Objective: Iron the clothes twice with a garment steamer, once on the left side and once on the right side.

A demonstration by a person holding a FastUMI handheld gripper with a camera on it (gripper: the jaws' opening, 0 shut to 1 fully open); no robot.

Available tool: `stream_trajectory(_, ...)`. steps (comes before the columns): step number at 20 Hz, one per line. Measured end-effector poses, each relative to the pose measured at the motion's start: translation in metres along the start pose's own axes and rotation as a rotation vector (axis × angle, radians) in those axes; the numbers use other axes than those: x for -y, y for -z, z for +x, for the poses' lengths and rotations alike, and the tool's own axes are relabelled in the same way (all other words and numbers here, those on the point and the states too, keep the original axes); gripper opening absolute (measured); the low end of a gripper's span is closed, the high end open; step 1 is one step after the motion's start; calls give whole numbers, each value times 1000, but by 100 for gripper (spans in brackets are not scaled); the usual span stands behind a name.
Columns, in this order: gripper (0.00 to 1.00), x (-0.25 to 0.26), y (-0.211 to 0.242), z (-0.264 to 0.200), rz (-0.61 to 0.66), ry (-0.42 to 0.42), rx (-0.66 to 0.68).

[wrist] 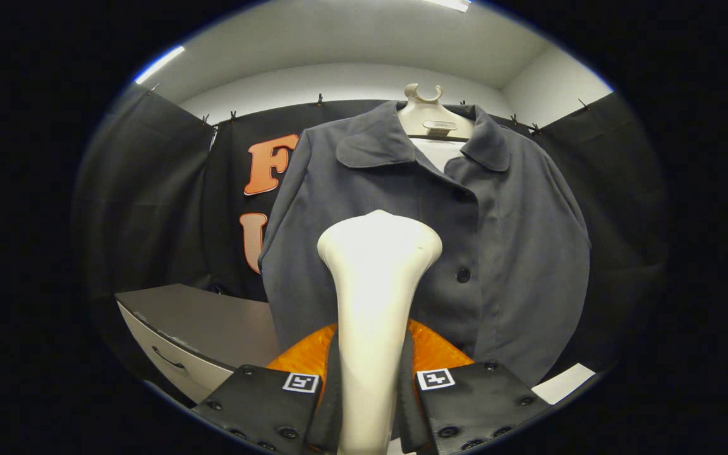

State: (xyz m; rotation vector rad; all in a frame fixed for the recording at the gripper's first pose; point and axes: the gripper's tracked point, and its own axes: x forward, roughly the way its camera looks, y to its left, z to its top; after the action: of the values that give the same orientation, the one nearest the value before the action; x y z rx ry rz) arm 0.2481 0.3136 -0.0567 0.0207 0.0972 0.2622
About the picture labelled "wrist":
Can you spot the grey button-up shirt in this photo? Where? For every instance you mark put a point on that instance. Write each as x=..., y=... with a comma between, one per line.
x=515, y=265

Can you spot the ceiling light panel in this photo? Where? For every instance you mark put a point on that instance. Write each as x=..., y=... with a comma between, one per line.
x=449, y=4

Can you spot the ceiling light strip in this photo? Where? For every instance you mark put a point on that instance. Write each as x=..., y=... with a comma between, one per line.
x=158, y=64

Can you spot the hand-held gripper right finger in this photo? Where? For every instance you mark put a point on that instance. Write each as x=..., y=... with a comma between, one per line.
x=484, y=401

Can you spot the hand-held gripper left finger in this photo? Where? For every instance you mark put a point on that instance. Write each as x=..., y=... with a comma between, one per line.
x=263, y=404

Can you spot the beige drawer cabinet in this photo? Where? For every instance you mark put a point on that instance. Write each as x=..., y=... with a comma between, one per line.
x=206, y=322

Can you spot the white garment steamer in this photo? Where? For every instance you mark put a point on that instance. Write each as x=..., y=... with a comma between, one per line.
x=373, y=284

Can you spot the white box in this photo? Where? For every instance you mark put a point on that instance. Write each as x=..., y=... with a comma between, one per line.
x=563, y=382

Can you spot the white mannequin hanger form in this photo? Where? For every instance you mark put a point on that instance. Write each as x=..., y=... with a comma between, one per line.
x=435, y=123

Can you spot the black backdrop cloth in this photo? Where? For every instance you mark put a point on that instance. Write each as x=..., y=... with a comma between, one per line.
x=149, y=189

